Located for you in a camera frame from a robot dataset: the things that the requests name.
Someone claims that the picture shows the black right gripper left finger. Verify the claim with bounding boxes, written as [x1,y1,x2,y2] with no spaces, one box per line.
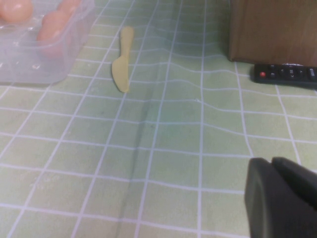
[244,157,317,238]

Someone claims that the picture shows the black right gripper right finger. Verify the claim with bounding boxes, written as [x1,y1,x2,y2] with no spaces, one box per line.
[271,156,317,209]

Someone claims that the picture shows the brown cardboard box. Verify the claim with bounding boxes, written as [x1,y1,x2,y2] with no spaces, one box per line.
[227,0,317,67]

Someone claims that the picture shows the clear plastic egg box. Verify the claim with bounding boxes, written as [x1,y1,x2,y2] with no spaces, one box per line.
[0,0,96,84]

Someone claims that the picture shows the orange plastic egg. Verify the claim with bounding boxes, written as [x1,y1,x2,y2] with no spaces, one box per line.
[0,0,34,22]
[36,9,71,43]
[58,0,82,13]

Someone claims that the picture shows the black remote control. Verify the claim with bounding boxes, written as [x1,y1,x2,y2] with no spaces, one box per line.
[250,63,317,90]

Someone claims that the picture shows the green checked tablecloth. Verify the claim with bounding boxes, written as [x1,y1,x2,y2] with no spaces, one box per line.
[0,0,317,238]

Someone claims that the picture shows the yellow plastic knife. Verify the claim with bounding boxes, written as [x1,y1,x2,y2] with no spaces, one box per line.
[111,26,135,93]

